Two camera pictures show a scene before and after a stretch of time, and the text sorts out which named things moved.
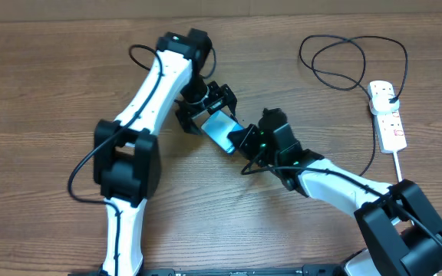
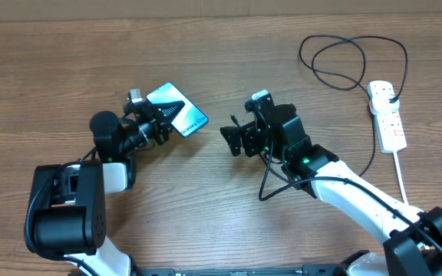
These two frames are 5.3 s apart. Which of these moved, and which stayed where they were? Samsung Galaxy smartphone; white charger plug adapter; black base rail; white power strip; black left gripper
Moved: Samsung Galaxy smartphone; black left gripper
Stayed: white power strip; black base rail; white charger plug adapter
